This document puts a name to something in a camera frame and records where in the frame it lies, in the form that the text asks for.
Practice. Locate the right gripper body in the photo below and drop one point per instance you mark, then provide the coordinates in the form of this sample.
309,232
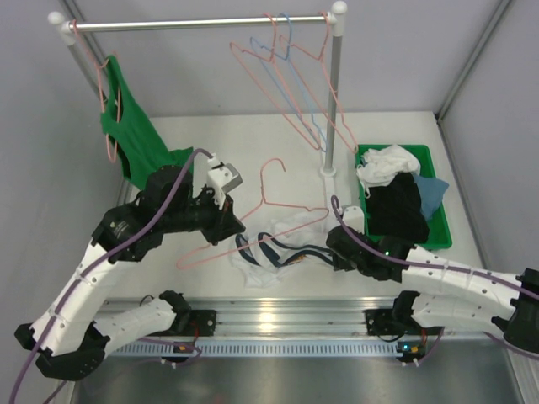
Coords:
341,263

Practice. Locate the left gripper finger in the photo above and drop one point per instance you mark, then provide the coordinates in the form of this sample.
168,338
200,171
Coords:
215,235
229,224

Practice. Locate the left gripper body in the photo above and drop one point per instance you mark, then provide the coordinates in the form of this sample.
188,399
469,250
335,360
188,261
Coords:
225,220

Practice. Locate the white navy-trimmed tank top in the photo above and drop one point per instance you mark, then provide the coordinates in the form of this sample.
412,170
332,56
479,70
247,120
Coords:
266,254

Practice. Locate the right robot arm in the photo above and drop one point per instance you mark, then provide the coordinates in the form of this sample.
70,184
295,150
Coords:
439,293

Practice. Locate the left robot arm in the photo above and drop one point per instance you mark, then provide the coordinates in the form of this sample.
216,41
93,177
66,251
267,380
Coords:
70,341

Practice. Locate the green tank top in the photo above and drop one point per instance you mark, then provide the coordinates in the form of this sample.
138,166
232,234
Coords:
132,135

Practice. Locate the black garment in bin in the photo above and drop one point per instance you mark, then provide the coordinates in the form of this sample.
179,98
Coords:
395,210

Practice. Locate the green plastic bin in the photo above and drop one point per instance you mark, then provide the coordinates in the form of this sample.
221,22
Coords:
440,234

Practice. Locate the white garment in bin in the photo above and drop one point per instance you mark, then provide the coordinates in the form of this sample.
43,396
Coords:
378,168

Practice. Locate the blue garment in bin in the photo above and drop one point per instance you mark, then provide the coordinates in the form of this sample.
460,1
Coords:
431,192

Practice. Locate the clothes rack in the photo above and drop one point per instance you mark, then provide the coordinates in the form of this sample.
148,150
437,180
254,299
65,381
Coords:
70,35

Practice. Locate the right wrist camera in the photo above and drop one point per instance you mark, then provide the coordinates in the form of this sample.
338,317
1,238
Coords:
354,217

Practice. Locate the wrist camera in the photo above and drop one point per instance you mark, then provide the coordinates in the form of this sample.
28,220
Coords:
354,217
221,178

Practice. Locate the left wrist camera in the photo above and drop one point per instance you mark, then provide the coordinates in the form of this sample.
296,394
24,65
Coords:
221,178

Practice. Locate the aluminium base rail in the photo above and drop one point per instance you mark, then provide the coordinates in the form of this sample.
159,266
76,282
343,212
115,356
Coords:
290,317

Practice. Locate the perforated cable duct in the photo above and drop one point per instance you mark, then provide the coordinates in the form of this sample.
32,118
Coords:
273,348

